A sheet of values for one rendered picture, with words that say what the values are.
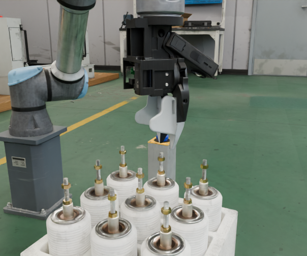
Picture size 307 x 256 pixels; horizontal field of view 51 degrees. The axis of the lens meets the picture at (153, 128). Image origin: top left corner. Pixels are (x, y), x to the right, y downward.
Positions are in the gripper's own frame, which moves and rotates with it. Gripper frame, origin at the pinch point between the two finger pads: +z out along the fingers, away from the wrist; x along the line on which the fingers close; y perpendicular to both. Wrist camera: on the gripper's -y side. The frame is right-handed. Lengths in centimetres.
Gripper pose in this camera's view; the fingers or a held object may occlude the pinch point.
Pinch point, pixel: (170, 137)
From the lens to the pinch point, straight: 57.0
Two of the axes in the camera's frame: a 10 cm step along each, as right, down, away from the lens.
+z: 0.0, 9.6, 2.7
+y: -8.9, 1.2, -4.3
